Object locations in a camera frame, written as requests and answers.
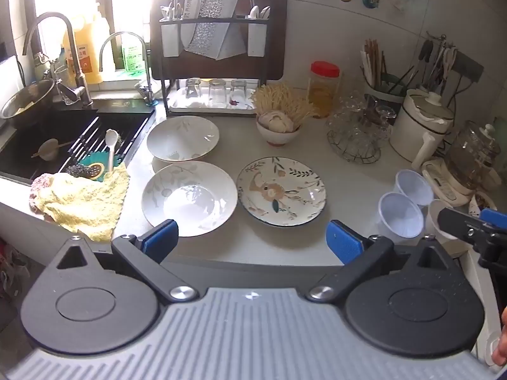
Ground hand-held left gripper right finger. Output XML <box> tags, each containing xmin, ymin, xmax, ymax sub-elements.
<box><xmin>306</xmin><ymin>219</ymin><xmax>452</xmax><ymax>301</ymax></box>

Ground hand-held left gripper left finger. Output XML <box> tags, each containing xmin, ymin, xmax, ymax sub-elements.
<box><xmin>55</xmin><ymin>219</ymin><xmax>199</xmax><ymax>305</ymax></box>

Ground large white leaf-print deep plate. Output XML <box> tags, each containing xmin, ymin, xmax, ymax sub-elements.
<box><xmin>141</xmin><ymin>161</ymin><xmax>239</xmax><ymax>238</ymax></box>

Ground white drip tray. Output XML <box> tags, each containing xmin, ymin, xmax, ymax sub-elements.
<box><xmin>168</xmin><ymin>85</ymin><xmax>256</xmax><ymax>112</ymax></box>

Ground garlic and onion pieces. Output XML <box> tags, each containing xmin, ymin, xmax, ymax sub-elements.
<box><xmin>259</xmin><ymin>111</ymin><xmax>296</xmax><ymax>133</ymax></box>

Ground white long-handled spoon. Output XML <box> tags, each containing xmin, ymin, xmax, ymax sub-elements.
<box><xmin>103</xmin><ymin>128</ymin><xmax>120</xmax><ymax>175</ymax></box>

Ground glass electric kettle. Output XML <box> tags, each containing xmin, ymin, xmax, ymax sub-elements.
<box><xmin>421</xmin><ymin>120</ymin><xmax>502</xmax><ymax>207</ymax></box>

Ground patterned ceramic cup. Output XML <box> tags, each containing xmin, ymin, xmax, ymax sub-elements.
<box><xmin>468</xmin><ymin>191</ymin><xmax>497</xmax><ymax>215</ymax></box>

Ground silver embossed board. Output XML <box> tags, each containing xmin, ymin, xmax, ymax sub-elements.
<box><xmin>184</xmin><ymin>0</ymin><xmax>247</xmax><ymax>61</ymax></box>

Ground teal sunflower mat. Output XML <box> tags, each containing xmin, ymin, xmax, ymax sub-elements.
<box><xmin>70</xmin><ymin>154</ymin><xmax>121</xmax><ymax>183</ymax></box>

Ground white electric cooking pot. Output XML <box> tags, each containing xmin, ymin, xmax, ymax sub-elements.
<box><xmin>390</xmin><ymin>89</ymin><xmax>456</xmax><ymax>171</ymax></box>

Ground stainless steel bowl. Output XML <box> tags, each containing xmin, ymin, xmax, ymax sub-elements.
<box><xmin>0</xmin><ymin>79</ymin><xmax>56</xmax><ymax>130</ymax></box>

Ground red-lidded plastic jar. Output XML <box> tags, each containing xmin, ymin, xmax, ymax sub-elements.
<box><xmin>308</xmin><ymin>61</ymin><xmax>342</xmax><ymax>119</ymax></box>

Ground wall rail with hanging utensils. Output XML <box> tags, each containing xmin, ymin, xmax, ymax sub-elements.
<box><xmin>415</xmin><ymin>32</ymin><xmax>485</xmax><ymax>92</ymax></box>

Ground floral patterned plate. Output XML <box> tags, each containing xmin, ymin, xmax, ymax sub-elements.
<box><xmin>236</xmin><ymin>157</ymin><xmax>327</xmax><ymax>227</ymax></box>

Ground yellow dish cloth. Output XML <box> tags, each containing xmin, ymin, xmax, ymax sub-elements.
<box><xmin>29</xmin><ymin>161</ymin><xmax>131</xmax><ymax>243</ymax></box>

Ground clear drinking glass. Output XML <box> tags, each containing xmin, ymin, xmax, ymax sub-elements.
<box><xmin>208</xmin><ymin>78</ymin><xmax>228</xmax><ymax>105</ymax></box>
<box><xmin>229</xmin><ymin>79</ymin><xmax>248</xmax><ymax>106</ymax></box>
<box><xmin>184</xmin><ymin>78</ymin><xmax>202</xmax><ymax>101</ymax></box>

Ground slim chrome faucet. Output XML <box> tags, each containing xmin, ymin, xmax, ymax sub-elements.
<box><xmin>99</xmin><ymin>31</ymin><xmax>156</xmax><ymax>106</ymax></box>

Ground dark metal dish rack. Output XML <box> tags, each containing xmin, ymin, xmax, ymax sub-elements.
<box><xmin>150</xmin><ymin>0</ymin><xmax>288</xmax><ymax>118</ymax></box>

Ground white cutlery holder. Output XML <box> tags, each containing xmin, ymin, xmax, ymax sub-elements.
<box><xmin>159</xmin><ymin>2</ymin><xmax>184</xmax><ymax>58</ymax></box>
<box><xmin>247</xmin><ymin>5</ymin><xmax>272</xmax><ymax>58</ymax></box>

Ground white bowl holding garlic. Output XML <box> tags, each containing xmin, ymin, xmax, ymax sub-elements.
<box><xmin>256</xmin><ymin>120</ymin><xmax>302</xmax><ymax>146</ymax></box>

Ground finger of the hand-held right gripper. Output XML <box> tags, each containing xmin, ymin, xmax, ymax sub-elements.
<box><xmin>478</xmin><ymin>207</ymin><xmax>507</xmax><ymax>231</ymax></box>
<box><xmin>437</xmin><ymin>207</ymin><xmax>507</xmax><ymax>247</ymax></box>

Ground green dish soap bottle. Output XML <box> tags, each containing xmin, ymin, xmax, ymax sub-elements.
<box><xmin>120</xmin><ymin>33</ymin><xmax>145</xmax><ymax>74</ymax></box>

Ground black kitchen sink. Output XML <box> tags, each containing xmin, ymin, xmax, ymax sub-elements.
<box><xmin>0</xmin><ymin>101</ymin><xmax>156</xmax><ymax>185</ymax></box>

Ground chopstick holder with chopsticks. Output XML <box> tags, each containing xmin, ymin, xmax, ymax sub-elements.
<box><xmin>360</xmin><ymin>39</ymin><xmax>401</xmax><ymax>100</ymax></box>

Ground small white leaf-print deep plate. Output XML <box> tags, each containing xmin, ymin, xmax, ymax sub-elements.
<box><xmin>146</xmin><ymin>116</ymin><xmax>220</xmax><ymax>163</ymax></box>

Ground orange detergent bottle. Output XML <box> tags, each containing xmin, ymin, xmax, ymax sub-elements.
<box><xmin>62</xmin><ymin>15</ymin><xmax>104</xmax><ymax>85</ymax></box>

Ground wire basket of glass cups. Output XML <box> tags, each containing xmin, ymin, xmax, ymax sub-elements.
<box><xmin>326</xmin><ymin>90</ymin><xmax>397</xmax><ymax>165</ymax></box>

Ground person's right hand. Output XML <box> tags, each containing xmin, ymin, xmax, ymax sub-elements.
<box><xmin>492</xmin><ymin>307</ymin><xmax>507</xmax><ymax>367</ymax></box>

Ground roll-up sink drying rack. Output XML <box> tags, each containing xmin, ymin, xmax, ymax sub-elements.
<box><xmin>68</xmin><ymin>114</ymin><xmax>138</xmax><ymax>168</ymax></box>

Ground tall dark kitchen faucet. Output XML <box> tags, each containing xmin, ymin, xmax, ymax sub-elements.
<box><xmin>22</xmin><ymin>11</ymin><xmax>94</xmax><ymax>108</ymax></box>

